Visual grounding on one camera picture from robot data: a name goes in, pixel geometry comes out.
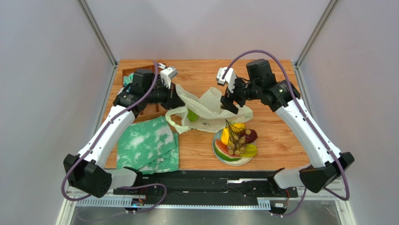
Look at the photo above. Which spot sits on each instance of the aluminium frame post left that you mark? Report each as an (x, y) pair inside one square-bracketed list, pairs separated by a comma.
[(97, 31)]

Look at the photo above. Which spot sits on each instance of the green white tie-dye cloth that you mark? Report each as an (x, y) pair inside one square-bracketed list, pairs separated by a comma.
[(150, 147)]

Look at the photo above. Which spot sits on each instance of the fake watermelon slice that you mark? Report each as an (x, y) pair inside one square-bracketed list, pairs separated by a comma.
[(221, 151)]

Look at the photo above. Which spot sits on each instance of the wooden compartment tray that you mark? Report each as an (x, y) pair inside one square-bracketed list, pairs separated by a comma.
[(151, 111)]

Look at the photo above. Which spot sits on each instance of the yellow fake lemon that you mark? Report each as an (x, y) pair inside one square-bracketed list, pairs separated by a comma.
[(238, 127)]

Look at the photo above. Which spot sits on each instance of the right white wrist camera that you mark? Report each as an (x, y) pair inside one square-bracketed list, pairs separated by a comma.
[(227, 77)]

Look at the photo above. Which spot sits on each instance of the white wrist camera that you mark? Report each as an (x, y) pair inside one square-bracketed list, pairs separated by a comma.
[(227, 77), (167, 74)]

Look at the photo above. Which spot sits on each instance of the aluminium frame post right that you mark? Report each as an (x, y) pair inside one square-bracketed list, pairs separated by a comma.
[(328, 11)]

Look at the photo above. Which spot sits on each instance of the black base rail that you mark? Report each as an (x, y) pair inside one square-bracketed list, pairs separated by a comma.
[(209, 188)]

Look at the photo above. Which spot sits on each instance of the yellow fake pear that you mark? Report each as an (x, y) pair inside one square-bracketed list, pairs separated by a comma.
[(225, 137)]

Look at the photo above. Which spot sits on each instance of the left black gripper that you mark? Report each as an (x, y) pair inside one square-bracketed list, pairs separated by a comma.
[(173, 101)]

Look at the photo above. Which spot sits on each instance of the aluminium frame post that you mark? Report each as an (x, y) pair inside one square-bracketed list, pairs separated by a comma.
[(328, 11), (97, 31)]

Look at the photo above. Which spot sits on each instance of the yellow green fake starfruit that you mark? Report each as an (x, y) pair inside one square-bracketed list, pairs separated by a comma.
[(250, 151)]

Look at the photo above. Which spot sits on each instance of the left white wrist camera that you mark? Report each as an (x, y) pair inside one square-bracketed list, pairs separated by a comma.
[(167, 74)]

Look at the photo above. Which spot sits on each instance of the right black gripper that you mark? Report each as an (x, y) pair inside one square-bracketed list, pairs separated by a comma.
[(232, 97)]

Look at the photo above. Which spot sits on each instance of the dark red fake fruit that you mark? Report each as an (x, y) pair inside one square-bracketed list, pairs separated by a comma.
[(250, 135)]

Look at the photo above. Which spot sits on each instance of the avocado print plastic bag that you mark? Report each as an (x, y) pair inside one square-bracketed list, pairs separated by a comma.
[(208, 108)]

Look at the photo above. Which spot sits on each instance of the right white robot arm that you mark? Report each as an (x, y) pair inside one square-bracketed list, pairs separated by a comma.
[(326, 159)]

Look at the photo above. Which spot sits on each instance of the fake brown grapes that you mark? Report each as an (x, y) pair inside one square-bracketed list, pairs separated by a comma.
[(238, 144)]

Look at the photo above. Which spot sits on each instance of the teal white rolled sock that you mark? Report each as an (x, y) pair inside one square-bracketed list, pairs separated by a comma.
[(127, 79)]

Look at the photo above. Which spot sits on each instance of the green fake fruit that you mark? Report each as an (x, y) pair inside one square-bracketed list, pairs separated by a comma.
[(191, 116)]

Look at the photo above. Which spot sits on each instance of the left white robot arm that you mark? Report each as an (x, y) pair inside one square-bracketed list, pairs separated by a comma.
[(85, 170)]

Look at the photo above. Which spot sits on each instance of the blue cream ceramic plate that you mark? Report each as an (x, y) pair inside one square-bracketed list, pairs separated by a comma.
[(240, 162)]

